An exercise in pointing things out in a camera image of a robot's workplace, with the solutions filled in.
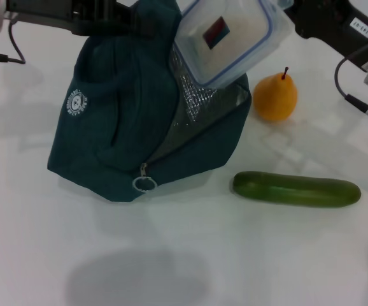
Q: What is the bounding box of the green cucumber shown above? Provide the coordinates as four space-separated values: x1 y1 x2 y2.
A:
233 171 362 208

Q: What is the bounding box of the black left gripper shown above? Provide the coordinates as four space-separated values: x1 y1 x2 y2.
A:
5 0 159 36

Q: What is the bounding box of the clear container with blue-rimmed lid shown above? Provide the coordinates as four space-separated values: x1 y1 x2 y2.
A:
169 0 295 89

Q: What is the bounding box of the orange pear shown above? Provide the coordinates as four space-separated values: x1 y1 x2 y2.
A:
253 66 299 122

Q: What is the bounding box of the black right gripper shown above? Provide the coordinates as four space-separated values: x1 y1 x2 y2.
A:
278 0 368 69

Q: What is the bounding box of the teal insulated lunch bag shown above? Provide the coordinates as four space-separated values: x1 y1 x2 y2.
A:
46 0 253 203

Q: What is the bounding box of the right arm signal cable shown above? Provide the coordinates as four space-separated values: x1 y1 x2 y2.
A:
334 30 368 130

